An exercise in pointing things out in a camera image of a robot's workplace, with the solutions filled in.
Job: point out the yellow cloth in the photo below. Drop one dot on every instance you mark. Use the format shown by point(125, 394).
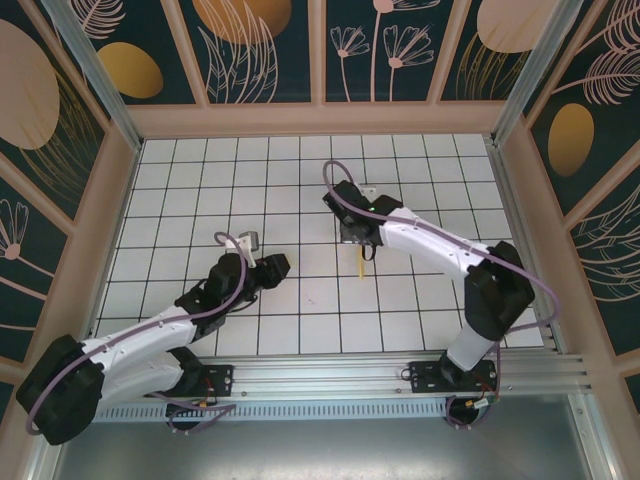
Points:
point(361, 265)

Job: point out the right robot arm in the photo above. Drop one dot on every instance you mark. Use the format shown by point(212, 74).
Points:
point(495, 300)

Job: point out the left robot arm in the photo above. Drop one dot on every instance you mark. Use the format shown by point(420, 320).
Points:
point(60, 400)

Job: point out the yellow power connector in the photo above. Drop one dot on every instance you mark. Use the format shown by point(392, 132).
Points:
point(201, 404)
point(475, 402)

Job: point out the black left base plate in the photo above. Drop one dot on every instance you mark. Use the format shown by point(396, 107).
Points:
point(222, 380)

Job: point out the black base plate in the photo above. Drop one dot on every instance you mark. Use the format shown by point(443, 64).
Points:
point(422, 380)
point(222, 380)

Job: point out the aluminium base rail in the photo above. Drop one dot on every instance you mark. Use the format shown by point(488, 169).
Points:
point(320, 375)

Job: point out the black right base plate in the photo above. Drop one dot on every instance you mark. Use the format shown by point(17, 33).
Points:
point(422, 380)

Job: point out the aluminium side rail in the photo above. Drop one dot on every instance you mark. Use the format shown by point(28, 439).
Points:
point(502, 175)

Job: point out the aluminium frame post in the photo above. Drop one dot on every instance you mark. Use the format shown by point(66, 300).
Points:
point(540, 60)
point(95, 75)

